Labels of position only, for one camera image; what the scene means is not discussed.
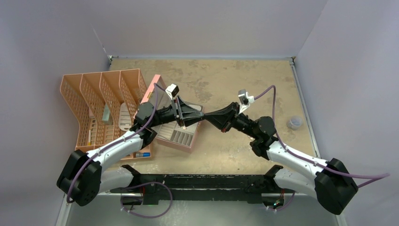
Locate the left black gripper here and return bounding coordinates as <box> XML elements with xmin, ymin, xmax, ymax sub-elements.
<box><xmin>149</xmin><ymin>96</ymin><xmax>203</xmax><ymax>128</ymax></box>

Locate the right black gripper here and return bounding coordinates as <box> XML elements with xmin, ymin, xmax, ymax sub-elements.
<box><xmin>203</xmin><ymin>102</ymin><xmax>259</xmax><ymax>139</ymax></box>

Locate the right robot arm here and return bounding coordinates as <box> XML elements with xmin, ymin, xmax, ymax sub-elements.
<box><xmin>204</xmin><ymin>102</ymin><xmax>359</xmax><ymax>215</ymax></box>

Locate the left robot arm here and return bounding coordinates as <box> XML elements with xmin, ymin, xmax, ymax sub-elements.
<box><xmin>56</xmin><ymin>97</ymin><xmax>204</xmax><ymax>206</ymax></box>

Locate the pink jewelry box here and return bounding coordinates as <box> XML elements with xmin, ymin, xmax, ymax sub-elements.
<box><xmin>142</xmin><ymin>74</ymin><xmax>201</xmax><ymax>153</ymax></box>

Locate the blue capped marker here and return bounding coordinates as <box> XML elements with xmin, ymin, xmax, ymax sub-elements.
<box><xmin>134</xmin><ymin>152</ymin><xmax>151</xmax><ymax>158</ymax></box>

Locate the small clear plastic cup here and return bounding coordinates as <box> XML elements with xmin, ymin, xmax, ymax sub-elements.
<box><xmin>287</xmin><ymin>115</ymin><xmax>303</xmax><ymax>130</ymax></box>

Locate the orange plastic organizer rack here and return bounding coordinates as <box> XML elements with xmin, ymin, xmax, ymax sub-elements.
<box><xmin>60</xmin><ymin>69</ymin><xmax>147</xmax><ymax>152</ymax></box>

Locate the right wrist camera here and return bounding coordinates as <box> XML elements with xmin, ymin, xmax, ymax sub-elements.
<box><xmin>238</xmin><ymin>89</ymin><xmax>255</xmax><ymax>105</ymax></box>

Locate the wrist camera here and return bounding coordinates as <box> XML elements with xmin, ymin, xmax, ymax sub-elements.
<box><xmin>238</xmin><ymin>89</ymin><xmax>255</xmax><ymax>105</ymax></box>
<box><xmin>165</xmin><ymin>83</ymin><xmax>179</xmax><ymax>99</ymax></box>

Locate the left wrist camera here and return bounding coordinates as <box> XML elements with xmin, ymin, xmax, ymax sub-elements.
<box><xmin>165</xmin><ymin>83</ymin><xmax>179</xmax><ymax>99</ymax></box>

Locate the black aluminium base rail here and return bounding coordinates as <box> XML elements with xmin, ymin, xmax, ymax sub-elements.
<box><xmin>98</xmin><ymin>165</ymin><xmax>297</xmax><ymax>205</ymax></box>

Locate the purple cable loop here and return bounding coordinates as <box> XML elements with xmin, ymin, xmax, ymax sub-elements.
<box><xmin>120</xmin><ymin>179</ymin><xmax>173</xmax><ymax>219</ymax></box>

